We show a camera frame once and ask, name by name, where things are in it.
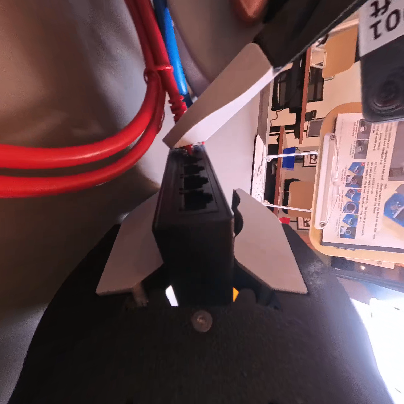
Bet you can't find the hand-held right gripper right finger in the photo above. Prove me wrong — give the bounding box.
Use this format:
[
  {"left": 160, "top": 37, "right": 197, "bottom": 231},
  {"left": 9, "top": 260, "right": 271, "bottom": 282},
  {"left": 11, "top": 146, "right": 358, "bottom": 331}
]
[{"left": 231, "top": 188, "right": 308, "bottom": 295}]

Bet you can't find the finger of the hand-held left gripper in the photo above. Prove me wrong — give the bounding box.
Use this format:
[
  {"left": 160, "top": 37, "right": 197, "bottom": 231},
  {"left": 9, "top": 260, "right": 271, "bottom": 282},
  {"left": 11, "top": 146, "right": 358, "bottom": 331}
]
[{"left": 162, "top": 42, "right": 293, "bottom": 149}]

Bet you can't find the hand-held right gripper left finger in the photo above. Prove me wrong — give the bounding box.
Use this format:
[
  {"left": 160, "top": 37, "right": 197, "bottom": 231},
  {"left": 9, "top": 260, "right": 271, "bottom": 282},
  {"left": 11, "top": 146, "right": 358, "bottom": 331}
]
[{"left": 95, "top": 192, "right": 165, "bottom": 305}]

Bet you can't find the black network switch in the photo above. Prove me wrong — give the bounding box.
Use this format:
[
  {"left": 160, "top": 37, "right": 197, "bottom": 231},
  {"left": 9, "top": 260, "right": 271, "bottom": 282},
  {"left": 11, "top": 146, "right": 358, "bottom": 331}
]
[{"left": 152, "top": 145, "right": 236, "bottom": 307}]

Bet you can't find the blue ethernet cable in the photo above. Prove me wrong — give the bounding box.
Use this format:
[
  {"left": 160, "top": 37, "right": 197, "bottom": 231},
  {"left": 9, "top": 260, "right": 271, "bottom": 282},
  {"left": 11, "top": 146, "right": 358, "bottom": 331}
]
[{"left": 153, "top": 0, "right": 194, "bottom": 108}]

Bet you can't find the red ethernet cable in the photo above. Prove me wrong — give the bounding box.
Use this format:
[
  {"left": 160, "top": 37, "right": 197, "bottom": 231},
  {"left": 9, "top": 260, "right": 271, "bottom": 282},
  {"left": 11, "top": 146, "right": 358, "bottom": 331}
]
[{"left": 0, "top": 0, "right": 206, "bottom": 199}]

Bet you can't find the person's left hand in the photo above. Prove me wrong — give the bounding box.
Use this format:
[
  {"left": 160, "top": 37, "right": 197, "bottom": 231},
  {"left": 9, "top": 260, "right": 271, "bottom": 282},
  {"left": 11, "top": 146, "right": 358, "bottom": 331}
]
[{"left": 231, "top": 0, "right": 269, "bottom": 26}]

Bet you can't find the brown cardboard box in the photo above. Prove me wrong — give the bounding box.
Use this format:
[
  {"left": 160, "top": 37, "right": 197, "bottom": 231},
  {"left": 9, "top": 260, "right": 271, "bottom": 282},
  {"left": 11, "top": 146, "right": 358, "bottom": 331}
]
[
  {"left": 287, "top": 180, "right": 316, "bottom": 210},
  {"left": 321, "top": 28, "right": 361, "bottom": 80}
]

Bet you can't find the wooden shelf unit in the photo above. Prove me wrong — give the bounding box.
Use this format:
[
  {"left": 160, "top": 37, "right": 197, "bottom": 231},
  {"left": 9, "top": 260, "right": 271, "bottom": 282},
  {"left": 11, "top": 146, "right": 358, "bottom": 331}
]
[{"left": 270, "top": 47, "right": 326, "bottom": 223}]

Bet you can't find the red twist tie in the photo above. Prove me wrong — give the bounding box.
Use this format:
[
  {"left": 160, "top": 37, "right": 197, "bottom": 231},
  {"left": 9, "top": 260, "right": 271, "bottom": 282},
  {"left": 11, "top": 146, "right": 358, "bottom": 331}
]
[{"left": 143, "top": 64, "right": 175, "bottom": 81}]

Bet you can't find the blue box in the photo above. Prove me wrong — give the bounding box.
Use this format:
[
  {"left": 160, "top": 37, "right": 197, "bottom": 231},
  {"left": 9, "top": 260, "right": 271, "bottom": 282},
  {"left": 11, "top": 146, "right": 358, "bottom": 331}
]
[{"left": 282, "top": 146, "right": 298, "bottom": 170}]

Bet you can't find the wooden board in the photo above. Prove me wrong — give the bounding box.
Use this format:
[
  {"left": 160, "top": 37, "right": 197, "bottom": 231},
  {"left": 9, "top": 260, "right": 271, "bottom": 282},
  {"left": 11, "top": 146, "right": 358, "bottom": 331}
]
[{"left": 309, "top": 102, "right": 404, "bottom": 265}]

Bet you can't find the printed instruction sheet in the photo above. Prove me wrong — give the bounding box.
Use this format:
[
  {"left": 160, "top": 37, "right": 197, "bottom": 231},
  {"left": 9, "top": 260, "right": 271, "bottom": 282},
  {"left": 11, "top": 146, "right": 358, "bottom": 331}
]
[{"left": 321, "top": 112, "right": 404, "bottom": 254}]

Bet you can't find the clear acrylic handle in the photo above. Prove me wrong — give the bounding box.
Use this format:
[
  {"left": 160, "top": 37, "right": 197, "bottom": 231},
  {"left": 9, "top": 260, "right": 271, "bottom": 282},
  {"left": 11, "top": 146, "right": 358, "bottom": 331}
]
[{"left": 313, "top": 133, "right": 340, "bottom": 230}]

